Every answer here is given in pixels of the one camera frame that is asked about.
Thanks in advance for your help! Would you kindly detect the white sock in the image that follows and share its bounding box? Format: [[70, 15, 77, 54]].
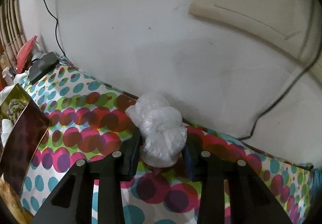
[[1, 119, 14, 146]]

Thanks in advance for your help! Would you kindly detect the white plastic bag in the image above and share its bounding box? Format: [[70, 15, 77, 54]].
[[126, 93, 187, 168]]

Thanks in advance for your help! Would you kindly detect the gold and maroon box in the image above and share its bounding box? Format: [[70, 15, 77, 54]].
[[1, 84, 50, 195]]

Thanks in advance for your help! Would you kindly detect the polka dot bed sheet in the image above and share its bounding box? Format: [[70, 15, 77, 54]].
[[20, 60, 314, 223]]

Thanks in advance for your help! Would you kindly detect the camouflage rolled sock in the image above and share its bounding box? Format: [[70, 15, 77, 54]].
[[7, 99, 27, 124]]

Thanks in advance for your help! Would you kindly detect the black flat device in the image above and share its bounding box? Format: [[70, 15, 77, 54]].
[[28, 52, 59, 85]]

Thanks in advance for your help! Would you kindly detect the red packet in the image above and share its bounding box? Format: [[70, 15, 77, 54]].
[[16, 35, 38, 73]]

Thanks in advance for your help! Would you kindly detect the wall power socket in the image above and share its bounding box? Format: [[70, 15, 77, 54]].
[[189, 0, 321, 64]]

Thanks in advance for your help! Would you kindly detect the black cable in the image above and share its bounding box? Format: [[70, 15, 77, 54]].
[[36, 0, 67, 57]]

